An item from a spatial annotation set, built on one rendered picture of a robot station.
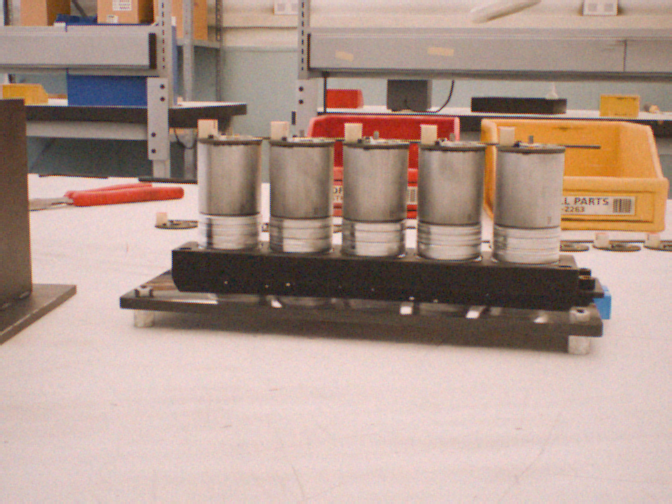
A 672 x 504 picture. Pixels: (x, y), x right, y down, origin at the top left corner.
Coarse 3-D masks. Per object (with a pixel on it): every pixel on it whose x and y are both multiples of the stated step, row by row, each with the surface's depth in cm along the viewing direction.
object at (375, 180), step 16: (352, 160) 34; (368, 160) 34; (384, 160) 34; (400, 160) 34; (352, 176) 35; (368, 176) 34; (384, 176) 34; (400, 176) 35; (352, 192) 35; (368, 192) 34; (384, 192) 34; (400, 192) 35; (352, 208) 35; (368, 208) 34; (384, 208) 34; (400, 208) 35; (352, 224) 35; (368, 224) 34; (384, 224) 35; (400, 224) 35; (352, 240) 35; (368, 240) 35; (384, 240) 35; (400, 240) 35; (352, 256) 35; (368, 256) 35; (384, 256) 35; (400, 256) 35
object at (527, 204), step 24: (528, 144) 34; (504, 168) 34; (528, 168) 33; (552, 168) 33; (504, 192) 34; (528, 192) 33; (552, 192) 33; (504, 216) 34; (528, 216) 33; (552, 216) 34; (504, 240) 34; (528, 240) 34; (552, 240) 34; (528, 264) 34; (552, 264) 34
